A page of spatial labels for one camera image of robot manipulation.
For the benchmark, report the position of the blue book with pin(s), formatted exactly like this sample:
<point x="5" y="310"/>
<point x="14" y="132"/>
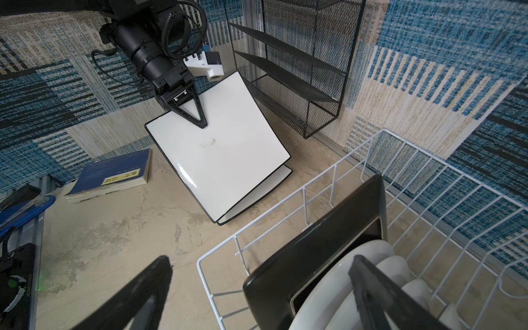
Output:
<point x="112" y="175"/>

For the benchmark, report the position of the white wire dish rack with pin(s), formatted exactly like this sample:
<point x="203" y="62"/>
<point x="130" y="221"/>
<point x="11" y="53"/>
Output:
<point x="465" y="239"/>

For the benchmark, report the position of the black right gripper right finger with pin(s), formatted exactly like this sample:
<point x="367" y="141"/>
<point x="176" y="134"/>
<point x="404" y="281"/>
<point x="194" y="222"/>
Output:
<point x="379" y="299"/>

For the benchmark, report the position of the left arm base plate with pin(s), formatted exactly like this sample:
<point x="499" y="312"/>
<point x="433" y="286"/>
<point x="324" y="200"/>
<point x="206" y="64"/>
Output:
<point x="16" y="287"/>

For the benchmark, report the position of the white square plate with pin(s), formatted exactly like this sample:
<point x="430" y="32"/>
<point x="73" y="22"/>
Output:
<point x="225" y="161"/>
<point x="257" y="194"/>

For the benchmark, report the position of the white round plate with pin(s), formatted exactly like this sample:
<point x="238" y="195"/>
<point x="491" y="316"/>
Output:
<point x="324" y="300"/>
<point x="449" y="317"/>
<point x="418" y="290"/>
<point x="347" y="316"/>

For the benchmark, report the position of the blue utility tool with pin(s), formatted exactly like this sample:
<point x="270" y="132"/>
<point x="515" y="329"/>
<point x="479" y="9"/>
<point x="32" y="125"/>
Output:
<point x="21" y="206"/>

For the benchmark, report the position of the black mesh shelf rack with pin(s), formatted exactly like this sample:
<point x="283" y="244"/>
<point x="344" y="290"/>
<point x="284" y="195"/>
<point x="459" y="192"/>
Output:
<point x="295" y="57"/>

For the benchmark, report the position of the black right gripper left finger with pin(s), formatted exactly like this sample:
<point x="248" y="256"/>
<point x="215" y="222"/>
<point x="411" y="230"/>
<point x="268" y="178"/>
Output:
<point x="139" y="304"/>

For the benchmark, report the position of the black square plate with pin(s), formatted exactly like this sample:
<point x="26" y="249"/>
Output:
<point x="278" y="287"/>

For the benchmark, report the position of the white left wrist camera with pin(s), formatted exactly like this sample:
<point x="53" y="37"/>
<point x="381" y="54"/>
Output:
<point x="207" y="64"/>

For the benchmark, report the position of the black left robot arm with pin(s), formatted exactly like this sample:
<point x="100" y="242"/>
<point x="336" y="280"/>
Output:
<point x="155" y="35"/>

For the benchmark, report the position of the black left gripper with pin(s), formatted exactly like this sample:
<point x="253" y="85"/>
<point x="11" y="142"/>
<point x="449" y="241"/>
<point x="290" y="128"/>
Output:
<point x="175" y="91"/>

